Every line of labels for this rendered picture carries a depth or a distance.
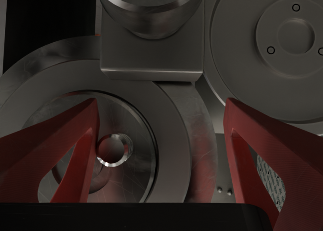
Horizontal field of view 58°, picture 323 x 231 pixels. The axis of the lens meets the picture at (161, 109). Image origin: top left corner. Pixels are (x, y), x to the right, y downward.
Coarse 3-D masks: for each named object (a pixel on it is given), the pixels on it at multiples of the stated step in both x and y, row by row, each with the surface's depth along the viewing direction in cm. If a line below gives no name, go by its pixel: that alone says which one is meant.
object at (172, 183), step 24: (48, 72) 16; (72, 72) 16; (96, 72) 16; (24, 96) 16; (48, 96) 16; (120, 96) 16; (144, 96) 16; (168, 96) 16; (0, 120) 16; (24, 120) 16; (168, 120) 16; (168, 144) 16; (168, 168) 16; (168, 192) 16
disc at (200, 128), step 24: (48, 48) 18; (72, 48) 18; (96, 48) 18; (24, 72) 17; (0, 96) 17; (192, 96) 17; (144, 120) 17; (192, 120) 17; (192, 144) 17; (216, 144) 17; (192, 168) 17; (216, 168) 17; (192, 192) 17
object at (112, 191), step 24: (72, 96) 15; (96, 96) 15; (120, 120) 15; (144, 144) 15; (96, 168) 15; (120, 168) 15; (144, 168) 15; (48, 192) 15; (96, 192) 15; (120, 192) 15; (144, 192) 15
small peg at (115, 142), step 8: (104, 136) 12; (112, 136) 12; (120, 136) 12; (128, 136) 15; (104, 144) 12; (112, 144) 12; (120, 144) 12; (128, 144) 13; (96, 152) 12; (104, 152) 12; (112, 152) 12; (120, 152) 12; (128, 152) 13; (104, 160) 12; (112, 160) 12; (120, 160) 12
